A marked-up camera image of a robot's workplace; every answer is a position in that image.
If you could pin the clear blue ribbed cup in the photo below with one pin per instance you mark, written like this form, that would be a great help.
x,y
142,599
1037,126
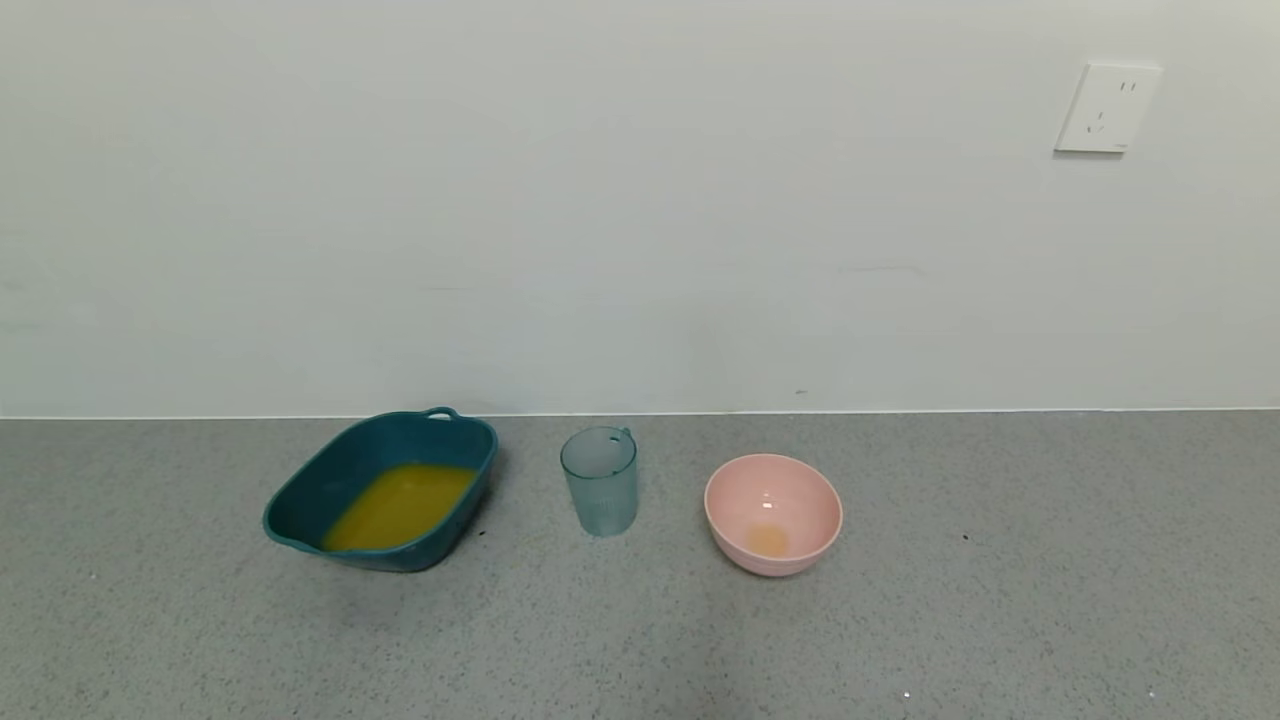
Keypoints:
x,y
600,490

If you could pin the yellow orange juice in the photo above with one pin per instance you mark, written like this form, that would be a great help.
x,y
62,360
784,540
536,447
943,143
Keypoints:
x,y
400,505

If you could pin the pink bowl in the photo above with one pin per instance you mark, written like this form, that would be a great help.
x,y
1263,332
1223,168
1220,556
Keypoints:
x,y
790,500

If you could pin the dark teal plastic tray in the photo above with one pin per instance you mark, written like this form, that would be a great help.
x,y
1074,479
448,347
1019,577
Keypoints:
x,y
320,490

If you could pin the white wall socket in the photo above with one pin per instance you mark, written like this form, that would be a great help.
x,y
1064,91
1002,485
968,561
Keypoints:
x,y
1108,108

